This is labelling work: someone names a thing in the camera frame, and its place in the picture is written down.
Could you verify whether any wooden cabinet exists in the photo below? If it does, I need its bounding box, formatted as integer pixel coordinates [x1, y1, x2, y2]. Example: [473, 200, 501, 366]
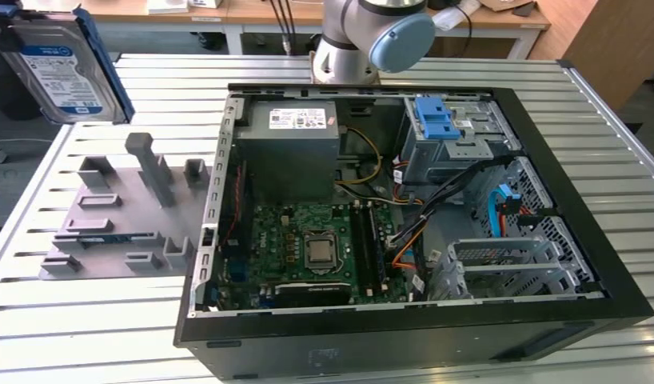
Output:
[529, 0, 654, 115]

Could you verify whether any black cable bundle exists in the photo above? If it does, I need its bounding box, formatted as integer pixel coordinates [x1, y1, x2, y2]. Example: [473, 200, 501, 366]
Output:
[393, 155, 513, 249]

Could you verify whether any green motherboard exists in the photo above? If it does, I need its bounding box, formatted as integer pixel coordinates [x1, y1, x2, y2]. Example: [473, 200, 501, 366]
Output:
[219, 202, 429, 311]

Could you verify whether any black case fan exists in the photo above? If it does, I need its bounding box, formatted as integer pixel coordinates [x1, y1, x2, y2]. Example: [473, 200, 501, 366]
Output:
[219, 159, 257, 257]

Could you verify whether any silver CPU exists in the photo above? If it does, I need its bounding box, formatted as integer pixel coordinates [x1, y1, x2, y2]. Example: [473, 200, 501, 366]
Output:
[303, 231, 339, 269]

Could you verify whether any wooden desk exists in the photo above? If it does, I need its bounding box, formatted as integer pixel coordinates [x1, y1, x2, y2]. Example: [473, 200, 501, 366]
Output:
[225, 0, 552, 61]
[83, 0, 231, 45]

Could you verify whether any black PC case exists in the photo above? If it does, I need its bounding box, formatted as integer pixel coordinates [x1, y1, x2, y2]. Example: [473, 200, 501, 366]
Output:
[173, 82, 654, 381]

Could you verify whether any blue data wire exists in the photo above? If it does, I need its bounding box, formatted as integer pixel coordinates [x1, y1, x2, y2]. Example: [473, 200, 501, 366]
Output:
[486, 183, 521, 241]

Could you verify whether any yellow wire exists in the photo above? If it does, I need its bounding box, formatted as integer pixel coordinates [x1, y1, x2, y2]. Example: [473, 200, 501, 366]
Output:
[334, 126, 385, 187]

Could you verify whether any grey parts rack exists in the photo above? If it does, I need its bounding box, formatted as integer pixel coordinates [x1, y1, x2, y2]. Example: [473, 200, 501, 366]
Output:
[38, 132, 215, 285]

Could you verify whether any black graphics card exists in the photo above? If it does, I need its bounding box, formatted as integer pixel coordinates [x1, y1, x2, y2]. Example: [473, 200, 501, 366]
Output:
[273, 282, 354, 308]

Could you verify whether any orange wire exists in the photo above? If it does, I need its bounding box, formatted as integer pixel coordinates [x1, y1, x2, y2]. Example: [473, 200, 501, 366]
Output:
[391, 238, 418, 273]

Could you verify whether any white plastic bag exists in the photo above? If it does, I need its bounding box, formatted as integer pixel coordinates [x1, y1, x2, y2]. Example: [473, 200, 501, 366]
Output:
[434, 0, 484, 30]

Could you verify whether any black power wire connector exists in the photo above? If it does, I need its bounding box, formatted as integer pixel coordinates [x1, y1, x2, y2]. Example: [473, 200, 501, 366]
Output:
[505, 195, 561, 227]

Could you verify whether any hard disk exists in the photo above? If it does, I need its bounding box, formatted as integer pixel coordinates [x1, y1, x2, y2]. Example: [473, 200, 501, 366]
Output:
[0, 0, 139, 126]

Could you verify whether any metal drive cage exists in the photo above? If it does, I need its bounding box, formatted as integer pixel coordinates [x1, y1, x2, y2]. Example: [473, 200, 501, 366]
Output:
[399, 95, 524, 187]

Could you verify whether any grey power supply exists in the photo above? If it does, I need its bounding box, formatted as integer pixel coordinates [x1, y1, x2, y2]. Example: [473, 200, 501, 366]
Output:
[235, 99, 343, 205]

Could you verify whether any brown cardboard piece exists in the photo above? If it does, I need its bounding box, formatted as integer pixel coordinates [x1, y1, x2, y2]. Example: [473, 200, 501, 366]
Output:
[478, 0, 536, 18]

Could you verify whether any blue drive latch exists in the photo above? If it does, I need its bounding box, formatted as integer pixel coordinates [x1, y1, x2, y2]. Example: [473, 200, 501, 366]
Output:
[414, 98, 461, 141]

